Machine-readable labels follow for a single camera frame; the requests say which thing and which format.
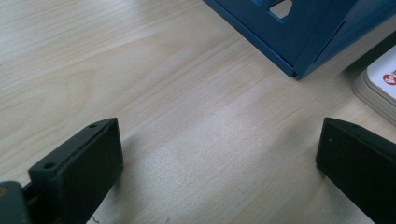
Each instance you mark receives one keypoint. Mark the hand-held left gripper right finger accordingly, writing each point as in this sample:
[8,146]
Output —
[361,168]

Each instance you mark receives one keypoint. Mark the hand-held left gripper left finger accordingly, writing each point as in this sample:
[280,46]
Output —
[84,168]

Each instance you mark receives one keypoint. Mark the white papers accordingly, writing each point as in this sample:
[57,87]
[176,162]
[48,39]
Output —
[381,79]

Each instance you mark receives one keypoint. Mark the blue file rack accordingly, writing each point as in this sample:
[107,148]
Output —
[267,28]

